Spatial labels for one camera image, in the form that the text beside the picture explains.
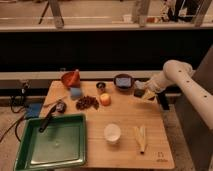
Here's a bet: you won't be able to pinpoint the black cables on floor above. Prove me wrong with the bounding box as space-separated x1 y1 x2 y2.
0 83 31 143

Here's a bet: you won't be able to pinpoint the blue box on floor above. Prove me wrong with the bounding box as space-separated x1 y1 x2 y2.
25 103 42 119

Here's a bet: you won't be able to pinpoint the green plastic tray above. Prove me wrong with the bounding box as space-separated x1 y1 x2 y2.
13 114 87 171

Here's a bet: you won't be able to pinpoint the yellow corn husk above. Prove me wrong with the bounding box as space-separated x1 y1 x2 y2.
134 126 147 154

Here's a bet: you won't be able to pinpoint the dark eraser block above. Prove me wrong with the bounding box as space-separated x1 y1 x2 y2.
134 89 145 98

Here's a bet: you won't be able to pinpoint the red yellow apple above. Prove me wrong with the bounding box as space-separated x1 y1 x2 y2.
100 93 111 106

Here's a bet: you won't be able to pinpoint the black round tape measure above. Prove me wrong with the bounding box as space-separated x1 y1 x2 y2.
56 101 67 113

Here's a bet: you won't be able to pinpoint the black handled brush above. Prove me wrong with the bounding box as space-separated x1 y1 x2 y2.
39 105 56 133

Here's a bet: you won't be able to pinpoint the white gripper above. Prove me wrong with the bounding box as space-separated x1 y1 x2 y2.
142 79 163 101

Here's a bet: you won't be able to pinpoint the clear plastic bag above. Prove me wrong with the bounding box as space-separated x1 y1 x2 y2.
134 80 147 90

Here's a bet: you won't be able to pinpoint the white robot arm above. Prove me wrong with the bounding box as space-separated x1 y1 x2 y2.
144 60 213 130

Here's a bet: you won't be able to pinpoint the brown dried fruit pile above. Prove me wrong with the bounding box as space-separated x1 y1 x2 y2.
76 96 99 110

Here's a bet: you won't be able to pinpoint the dark bowl with blue cloth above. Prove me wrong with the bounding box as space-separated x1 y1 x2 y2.
113 74 134 91

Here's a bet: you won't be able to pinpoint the orange plastic funnel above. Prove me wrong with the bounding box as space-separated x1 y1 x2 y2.
61 69 80 88

